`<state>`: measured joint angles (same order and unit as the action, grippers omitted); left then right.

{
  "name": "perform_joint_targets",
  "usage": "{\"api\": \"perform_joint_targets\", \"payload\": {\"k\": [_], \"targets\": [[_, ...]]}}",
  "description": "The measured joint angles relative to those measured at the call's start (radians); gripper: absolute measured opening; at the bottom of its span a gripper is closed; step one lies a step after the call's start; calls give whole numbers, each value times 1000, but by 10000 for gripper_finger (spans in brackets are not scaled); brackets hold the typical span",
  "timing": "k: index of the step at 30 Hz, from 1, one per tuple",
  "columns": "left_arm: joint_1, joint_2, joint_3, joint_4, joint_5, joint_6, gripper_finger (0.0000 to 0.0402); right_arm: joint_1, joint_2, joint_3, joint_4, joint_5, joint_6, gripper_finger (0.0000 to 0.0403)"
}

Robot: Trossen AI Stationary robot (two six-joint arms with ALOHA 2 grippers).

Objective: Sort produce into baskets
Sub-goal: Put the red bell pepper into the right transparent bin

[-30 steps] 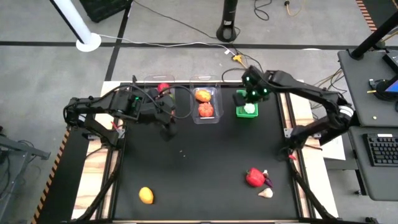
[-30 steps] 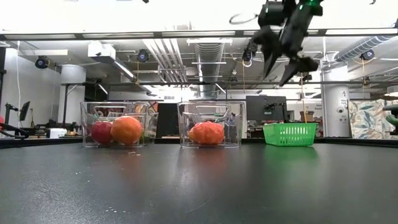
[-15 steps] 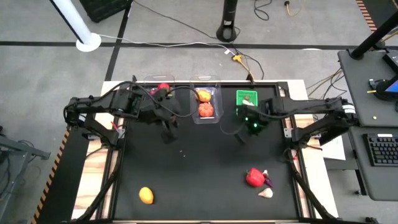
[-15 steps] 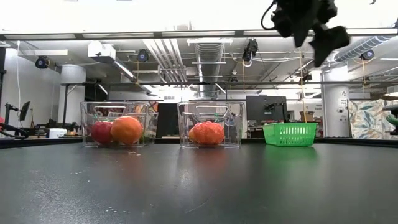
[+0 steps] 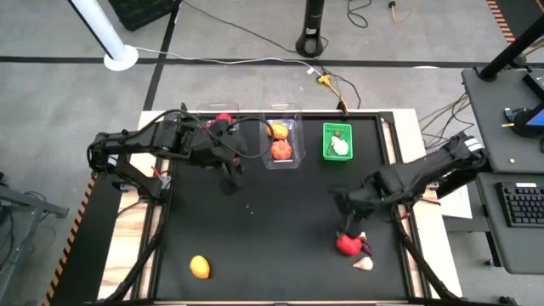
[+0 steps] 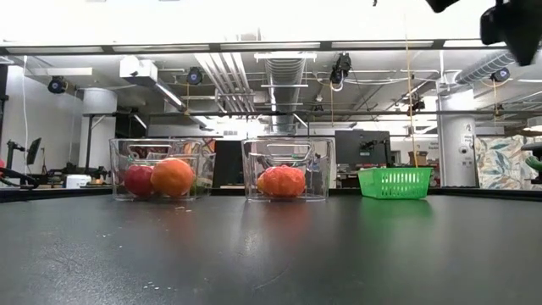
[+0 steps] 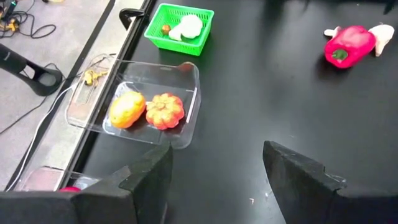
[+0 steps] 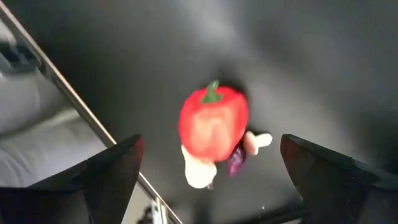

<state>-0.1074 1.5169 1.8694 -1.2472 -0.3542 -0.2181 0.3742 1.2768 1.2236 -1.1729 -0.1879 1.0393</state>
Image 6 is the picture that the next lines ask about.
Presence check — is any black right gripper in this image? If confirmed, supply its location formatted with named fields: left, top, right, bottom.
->
left=425, top=0, right=542, bottom=67

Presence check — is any orange toy pumpkin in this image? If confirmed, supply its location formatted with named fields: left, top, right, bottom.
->
left=260, top=164, right=307, bottom=199

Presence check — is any green toy lime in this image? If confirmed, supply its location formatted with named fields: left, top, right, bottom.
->
left=189, top=180, right=209, bottom=197

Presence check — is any toy orange fruit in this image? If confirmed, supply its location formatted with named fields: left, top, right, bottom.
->
left=150, top=157, right=196, bottom=198

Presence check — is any dark red toy apple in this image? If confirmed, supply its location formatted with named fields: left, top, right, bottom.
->
left=123, top=164, right=156, bottom=197

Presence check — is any white round pillar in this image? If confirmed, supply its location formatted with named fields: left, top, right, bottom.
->
left=438, top=95, right=479, bottom=188
left=80, top=87, right=119, bottom=170

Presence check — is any black monitor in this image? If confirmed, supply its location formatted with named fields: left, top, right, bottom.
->
left=334, top=130, right=391, bottom=166

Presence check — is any leaf-patterned curtain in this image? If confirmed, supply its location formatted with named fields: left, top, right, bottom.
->
left=473, top=135, right=542, bottom=191

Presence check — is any green plastic basket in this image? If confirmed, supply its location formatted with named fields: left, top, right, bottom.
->
left=357, top=166, right=434, bottom=201

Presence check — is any clear plastic bin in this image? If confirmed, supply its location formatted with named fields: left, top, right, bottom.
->
left=108, top=137, right=217, bottom=202
left=241, top=136, right=335, bottom=202

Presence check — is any black ceiling camera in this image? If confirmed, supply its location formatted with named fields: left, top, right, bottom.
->
left=185, top=66, right=204, bottom=86
left=490, top=67, right=512, bottom=84
left=47, top=75, right=68, bottom=95
left=329, top=53, right=352, bottom=85

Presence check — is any yellow hanging cable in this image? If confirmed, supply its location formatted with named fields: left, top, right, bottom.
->
left=404, top=37, right=420, bottom=169

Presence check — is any silver ventilation duct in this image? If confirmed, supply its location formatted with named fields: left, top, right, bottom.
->
left=264, top=57, right=307, bottom=135

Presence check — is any black frame beam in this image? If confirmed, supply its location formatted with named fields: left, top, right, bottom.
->
left=0, top=39, right=542, bottom=56

